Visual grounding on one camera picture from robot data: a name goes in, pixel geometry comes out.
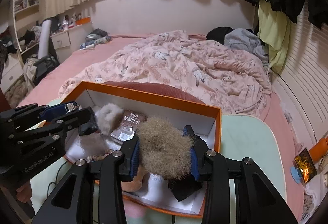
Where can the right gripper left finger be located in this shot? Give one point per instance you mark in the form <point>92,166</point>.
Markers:
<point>72,199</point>

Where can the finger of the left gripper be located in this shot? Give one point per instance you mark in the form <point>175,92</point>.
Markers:
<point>33,113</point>
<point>59,125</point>

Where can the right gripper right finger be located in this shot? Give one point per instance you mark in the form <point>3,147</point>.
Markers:
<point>257,199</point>

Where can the white fluffy fur keychain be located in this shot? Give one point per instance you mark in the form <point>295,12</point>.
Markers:
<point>108,117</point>

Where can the brown playing card box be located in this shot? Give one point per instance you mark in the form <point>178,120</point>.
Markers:
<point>126,128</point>

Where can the brown fluffy fur scrunchie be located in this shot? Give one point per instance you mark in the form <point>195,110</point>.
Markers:
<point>164,150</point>

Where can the shiny metal funnel cup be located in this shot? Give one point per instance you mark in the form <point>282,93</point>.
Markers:
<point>71,106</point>

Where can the person's left hand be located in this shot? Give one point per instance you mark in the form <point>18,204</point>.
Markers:
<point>24,193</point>

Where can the white rolled mat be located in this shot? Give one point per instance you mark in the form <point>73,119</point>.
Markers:
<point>44,39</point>

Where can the white bedside drawer cabinet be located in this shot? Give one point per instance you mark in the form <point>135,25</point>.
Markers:
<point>69,41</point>

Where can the dark pouch in box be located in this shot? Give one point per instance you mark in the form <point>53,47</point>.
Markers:
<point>184,187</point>

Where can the orange bottle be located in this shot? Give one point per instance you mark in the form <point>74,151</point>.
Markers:
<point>319,150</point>

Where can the orange yellow cardboard box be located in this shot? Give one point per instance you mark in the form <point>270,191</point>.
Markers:
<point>162,101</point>

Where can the pink floral quilt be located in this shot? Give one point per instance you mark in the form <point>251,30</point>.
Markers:
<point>233,80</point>

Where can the black clothing on bed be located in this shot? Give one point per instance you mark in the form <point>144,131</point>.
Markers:
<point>218,34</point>

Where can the grey clothing pile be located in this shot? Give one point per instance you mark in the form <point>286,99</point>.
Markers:
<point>243,39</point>

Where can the yellow green hanging garment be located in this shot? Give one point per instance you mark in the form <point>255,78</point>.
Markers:
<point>275,31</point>

